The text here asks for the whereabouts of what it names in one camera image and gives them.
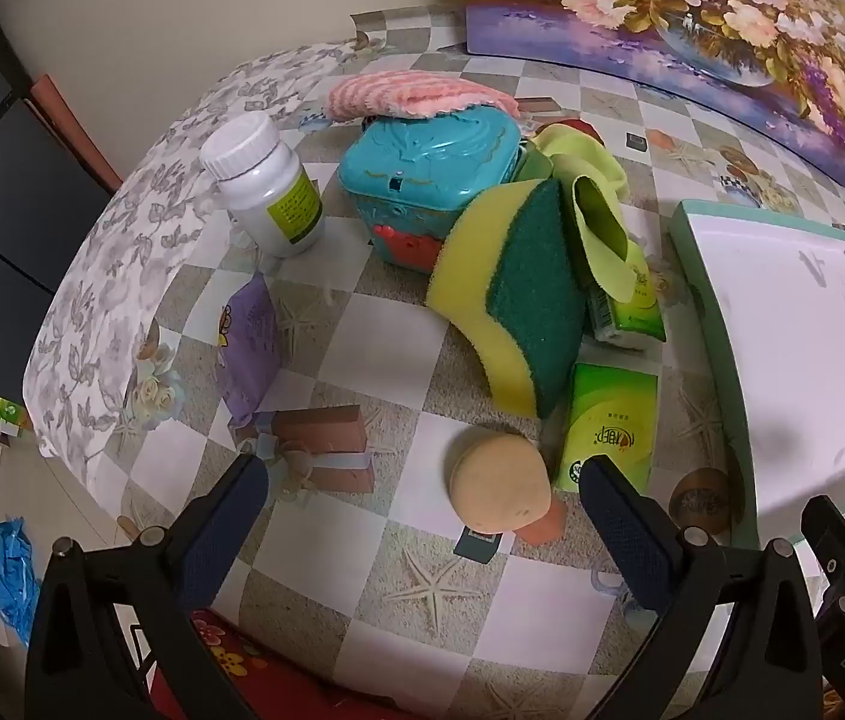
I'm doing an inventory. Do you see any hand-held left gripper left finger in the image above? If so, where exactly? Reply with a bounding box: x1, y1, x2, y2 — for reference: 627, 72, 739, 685
25, 454, 274, 720

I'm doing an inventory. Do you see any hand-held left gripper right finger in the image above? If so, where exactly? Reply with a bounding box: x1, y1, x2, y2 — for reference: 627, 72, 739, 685
579, 454, 825, 720

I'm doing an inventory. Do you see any green tissue packet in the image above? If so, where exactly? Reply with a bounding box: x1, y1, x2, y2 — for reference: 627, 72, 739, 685
553, 362, 660, 496
583, 240, 667, 350

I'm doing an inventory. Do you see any beige round puff sponge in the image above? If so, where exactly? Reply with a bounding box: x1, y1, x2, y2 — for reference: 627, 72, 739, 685
447, 431, 553, 537

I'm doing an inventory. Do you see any purple tissue packet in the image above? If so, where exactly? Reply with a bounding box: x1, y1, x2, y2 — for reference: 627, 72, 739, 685
214, 270, 281, 428

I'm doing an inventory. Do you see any white tray with green rim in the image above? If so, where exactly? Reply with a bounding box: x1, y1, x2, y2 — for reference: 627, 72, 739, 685
669, 199, 845, 547

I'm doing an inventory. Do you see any yellow green scouring sponge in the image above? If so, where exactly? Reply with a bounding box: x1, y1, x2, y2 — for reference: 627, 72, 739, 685
424, 178, 590, 419

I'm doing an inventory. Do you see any yellow-green microfibre cloth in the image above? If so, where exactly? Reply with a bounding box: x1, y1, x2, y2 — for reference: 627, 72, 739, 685
531, 124, 652, 301

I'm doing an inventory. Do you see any pink white striped fluffy cloth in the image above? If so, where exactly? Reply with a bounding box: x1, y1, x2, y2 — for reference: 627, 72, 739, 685
328, 73, 523, 123

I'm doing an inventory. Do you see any red flowered cloth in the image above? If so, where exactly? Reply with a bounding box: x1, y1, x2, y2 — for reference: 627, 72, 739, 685
111, 607, 409, 720

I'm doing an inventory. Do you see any blue plastic glove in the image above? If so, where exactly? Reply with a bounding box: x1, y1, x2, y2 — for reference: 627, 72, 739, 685
0, 516, 44, 650

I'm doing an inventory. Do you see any checkered printed tablecloth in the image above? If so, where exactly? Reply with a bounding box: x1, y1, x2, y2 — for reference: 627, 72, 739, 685
118, 4, 845, 698

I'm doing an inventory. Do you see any grey floral table cover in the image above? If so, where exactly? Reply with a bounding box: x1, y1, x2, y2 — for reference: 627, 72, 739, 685
21, 37, 364, 496

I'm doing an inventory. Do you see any white pill bottle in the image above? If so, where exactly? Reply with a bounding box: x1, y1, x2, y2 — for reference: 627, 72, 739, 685
199, 114, 325, 260

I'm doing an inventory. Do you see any dark cabinet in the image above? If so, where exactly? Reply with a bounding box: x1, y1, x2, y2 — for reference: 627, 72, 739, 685
0, 15, 119, 406

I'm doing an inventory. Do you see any teal plastic box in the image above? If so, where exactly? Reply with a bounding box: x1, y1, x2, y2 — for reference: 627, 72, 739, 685
337, 106, 523, 271

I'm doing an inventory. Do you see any pink board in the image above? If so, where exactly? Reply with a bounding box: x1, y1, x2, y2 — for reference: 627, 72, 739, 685
28, 73, 124, 192

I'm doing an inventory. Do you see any flower painting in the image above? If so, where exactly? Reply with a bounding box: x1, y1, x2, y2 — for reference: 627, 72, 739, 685
463, 0, 845, 187

